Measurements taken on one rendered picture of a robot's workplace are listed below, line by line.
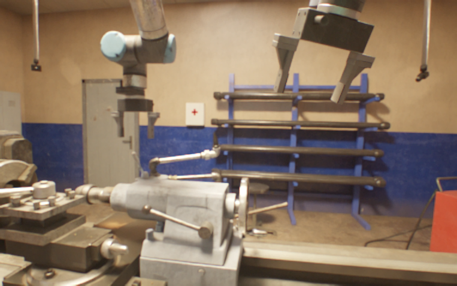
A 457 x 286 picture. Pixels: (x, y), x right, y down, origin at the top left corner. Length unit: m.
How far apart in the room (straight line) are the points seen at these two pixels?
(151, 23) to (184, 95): 3.36
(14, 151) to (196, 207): 1.07
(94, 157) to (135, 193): 4.00
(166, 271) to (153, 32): 0.77
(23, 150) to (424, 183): 4.79
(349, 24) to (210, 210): 0.66
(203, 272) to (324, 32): 0.75
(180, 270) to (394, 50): 4.19
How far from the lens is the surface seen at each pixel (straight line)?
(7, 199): 1.42
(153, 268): 0.93
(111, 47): 0.87
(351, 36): 0.50
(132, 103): 0.97
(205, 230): 0.81
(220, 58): 4.06
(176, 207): 0.88
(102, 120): 4.76
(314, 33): 0.47
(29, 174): 1.43
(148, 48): 0.82
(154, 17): 0.77
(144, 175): 1.06
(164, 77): 4.27
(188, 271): 0.89
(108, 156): 4.74
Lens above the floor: 1.40
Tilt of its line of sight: 5 degrees down
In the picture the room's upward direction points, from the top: 1 degrees clockwise
